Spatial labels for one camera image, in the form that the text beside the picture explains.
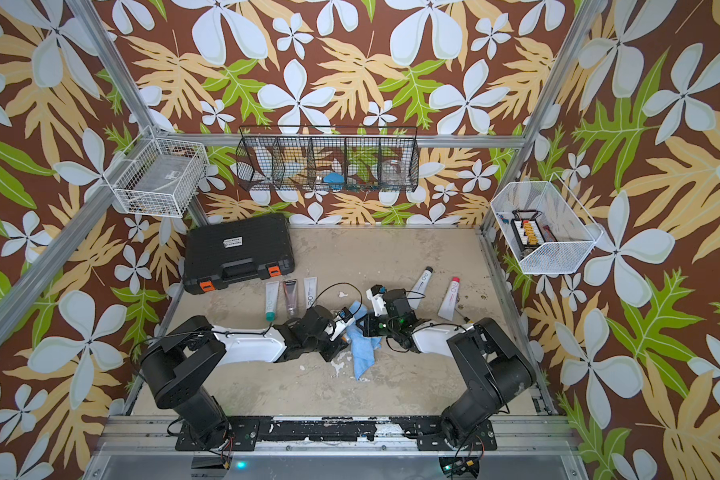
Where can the black wire basket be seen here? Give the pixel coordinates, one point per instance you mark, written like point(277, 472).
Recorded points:
point(370, 158)

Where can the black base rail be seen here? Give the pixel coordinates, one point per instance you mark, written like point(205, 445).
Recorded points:
point(245, 433)

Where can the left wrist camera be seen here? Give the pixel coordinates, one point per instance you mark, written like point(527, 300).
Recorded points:
point(340, 323)

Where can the blue object in basket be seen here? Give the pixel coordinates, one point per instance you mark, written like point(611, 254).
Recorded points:
point(334, 180)

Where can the white wire basket left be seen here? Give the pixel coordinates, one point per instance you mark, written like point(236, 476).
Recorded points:
point(158, 175)

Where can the white wire basket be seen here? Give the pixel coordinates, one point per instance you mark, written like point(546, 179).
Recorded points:
point(570, 230)
point(158, 175)

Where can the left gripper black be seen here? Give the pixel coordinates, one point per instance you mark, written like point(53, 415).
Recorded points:
point(337, 347)

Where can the white wire basket right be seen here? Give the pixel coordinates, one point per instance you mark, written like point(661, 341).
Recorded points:
point(570, 230)

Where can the silver purple toothpaste tube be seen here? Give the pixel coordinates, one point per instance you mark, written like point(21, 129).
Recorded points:
point(291, 297)

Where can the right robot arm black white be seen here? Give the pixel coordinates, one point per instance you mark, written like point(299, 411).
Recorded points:
point(492, 367)

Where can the blue microfiber cloth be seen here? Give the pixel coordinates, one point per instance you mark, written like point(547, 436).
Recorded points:
point(363, 348)

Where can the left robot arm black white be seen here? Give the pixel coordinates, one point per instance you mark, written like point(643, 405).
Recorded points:
point(176, 365)

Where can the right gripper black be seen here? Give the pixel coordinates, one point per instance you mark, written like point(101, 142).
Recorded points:
point(369, 328)

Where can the white tube pink cap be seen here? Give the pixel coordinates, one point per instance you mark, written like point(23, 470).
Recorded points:
point(448, 305)

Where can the white tube grey cap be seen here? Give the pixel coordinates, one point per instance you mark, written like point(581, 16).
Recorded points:
point(418, 291)

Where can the white tube black cap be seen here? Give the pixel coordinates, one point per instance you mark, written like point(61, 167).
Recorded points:
point(310, 290)

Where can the white tube teal cap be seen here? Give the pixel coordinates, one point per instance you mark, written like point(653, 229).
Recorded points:
point(271, 300)

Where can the black box yellow items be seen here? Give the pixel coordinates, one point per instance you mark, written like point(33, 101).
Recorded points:
point(527, 229)

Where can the black tool case orange latches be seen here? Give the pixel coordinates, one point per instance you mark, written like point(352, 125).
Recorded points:
point(218, 255)

